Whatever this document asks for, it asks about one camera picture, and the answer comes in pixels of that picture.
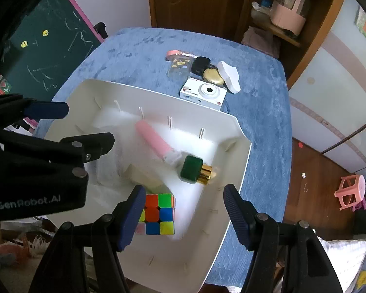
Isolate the beige block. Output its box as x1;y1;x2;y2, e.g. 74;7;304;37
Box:
126;163;165;191

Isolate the white toy camera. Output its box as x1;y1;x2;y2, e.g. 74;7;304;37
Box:
180;77;227;112

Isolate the clear sticker card case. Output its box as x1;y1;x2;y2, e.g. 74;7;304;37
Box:
168;55;196;81

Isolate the black clamp knob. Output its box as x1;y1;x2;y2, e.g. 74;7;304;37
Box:
93;22;108;42

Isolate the white crumpled paper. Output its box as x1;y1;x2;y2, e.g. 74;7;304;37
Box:
252;1;272;16

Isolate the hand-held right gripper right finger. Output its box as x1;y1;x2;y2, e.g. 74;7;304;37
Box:
223;184;344;293

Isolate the colourful puzzle cube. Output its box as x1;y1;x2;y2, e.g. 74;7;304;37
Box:
134;193;175;236

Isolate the folded pink cloth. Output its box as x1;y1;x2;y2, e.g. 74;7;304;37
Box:
242;26;281;57

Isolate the green bottle with gold cap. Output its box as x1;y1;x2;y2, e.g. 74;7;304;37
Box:
180;155;218;186

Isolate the green chalkboard with pink frame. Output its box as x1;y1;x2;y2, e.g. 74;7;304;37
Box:
0;0;106;98

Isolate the pink plastic stool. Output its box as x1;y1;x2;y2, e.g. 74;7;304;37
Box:
335;175;366;211

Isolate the white wedge sponge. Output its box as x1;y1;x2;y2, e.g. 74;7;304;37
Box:
216;60;242;94

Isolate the pink basket with handle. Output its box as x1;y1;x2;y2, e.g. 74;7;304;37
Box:
270;0;310;35

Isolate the round gold compact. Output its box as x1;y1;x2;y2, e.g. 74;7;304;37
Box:
203;68;225;86

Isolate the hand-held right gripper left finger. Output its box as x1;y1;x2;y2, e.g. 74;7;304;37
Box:
29;185;147;293

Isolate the white lace cloth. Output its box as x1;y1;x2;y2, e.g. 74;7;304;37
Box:
319;235;366;293

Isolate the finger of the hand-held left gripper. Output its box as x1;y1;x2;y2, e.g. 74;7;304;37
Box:
3;132;115;167
0;94;70;129

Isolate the wooden corner shelf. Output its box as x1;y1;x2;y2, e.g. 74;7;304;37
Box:
241;0;346;89

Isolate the red printed box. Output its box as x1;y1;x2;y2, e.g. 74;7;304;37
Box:
0;70;13;96

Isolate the pink tube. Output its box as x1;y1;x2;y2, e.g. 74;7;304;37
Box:
135;120;181;167

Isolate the brown wooden door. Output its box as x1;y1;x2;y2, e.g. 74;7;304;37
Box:
146;0;247;40

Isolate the white plastic tray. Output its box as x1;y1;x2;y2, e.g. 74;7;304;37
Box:
44;79;252;292

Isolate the small black box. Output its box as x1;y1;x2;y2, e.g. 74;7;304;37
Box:
191;56;217;76

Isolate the orange and white toy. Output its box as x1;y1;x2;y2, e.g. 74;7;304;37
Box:
15;233;54;260

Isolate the floral sliding wardrobe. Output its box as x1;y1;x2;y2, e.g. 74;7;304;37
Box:
288;0;366;178

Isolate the pink tape roll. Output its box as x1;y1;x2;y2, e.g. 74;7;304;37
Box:
165;50;196;62

